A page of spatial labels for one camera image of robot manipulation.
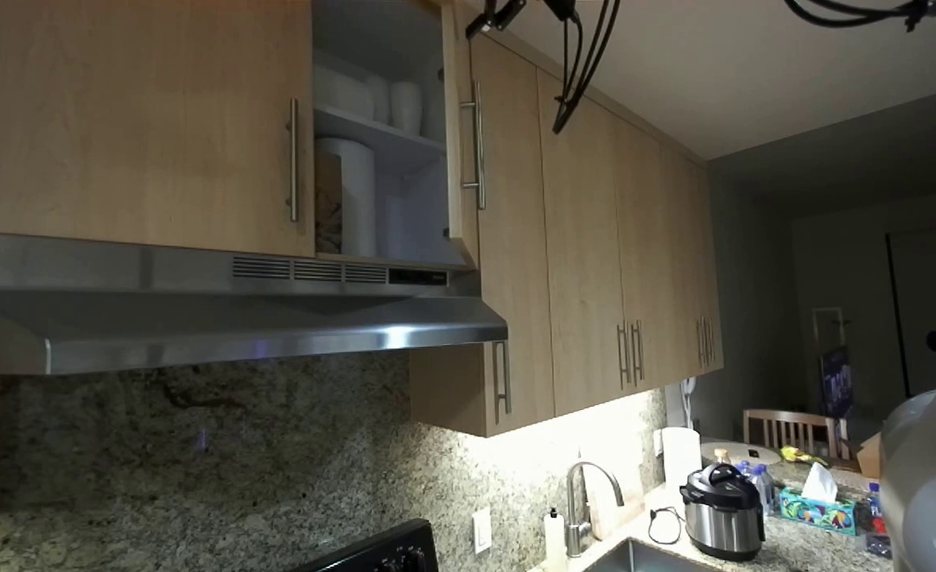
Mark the white cup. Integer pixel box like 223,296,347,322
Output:
390,80,424,137

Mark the teal tissue box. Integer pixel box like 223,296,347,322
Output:
777,462,857,536

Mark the dark framed picture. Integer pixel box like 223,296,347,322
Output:
812,307,856,419

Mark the group of water bottles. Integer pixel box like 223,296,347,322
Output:
734,459,776,519

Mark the stack of white bowls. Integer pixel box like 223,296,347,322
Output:
313,64,375,122

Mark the black cable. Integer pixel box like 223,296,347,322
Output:
646,504,685,547

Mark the white paper towel roll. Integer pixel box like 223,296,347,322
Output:
655,426,702,491

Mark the open wooden cabinet door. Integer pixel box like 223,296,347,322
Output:
439,0,486,269

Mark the white canister with cereal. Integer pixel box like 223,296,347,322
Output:
315,137,378,257

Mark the tall wooden cabinet door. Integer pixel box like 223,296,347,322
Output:
409,33,556,439
536,70,629,417
611,118,674,392
659,145,707,377
690,161,725,374

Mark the black stove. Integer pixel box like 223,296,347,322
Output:
289,519,440,572

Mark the white soap dispenser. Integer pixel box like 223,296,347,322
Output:
543,508,569,571

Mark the stainless steel range hood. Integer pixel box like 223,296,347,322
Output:
0,232,509,377

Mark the light cutting board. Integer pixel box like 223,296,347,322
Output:
582,459,646,542

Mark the silver tap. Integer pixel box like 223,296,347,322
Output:
564,461,625,558

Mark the wide wooden cabinet door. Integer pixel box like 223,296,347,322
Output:
0,0,316,258

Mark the round white table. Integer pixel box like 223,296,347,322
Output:
700,440,783,471

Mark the wooden chair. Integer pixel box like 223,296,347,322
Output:
743,408,852,462

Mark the cardboard box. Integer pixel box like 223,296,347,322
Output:
857,431,887,479

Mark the steel sink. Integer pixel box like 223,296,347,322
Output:
581,538,719,572

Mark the silver black pressure cooker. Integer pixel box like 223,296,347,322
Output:
679,462,766,563

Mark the wooden wall cabinet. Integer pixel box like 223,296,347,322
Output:
0,0,725,439

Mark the white wall phone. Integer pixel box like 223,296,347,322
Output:
678,377,698,431

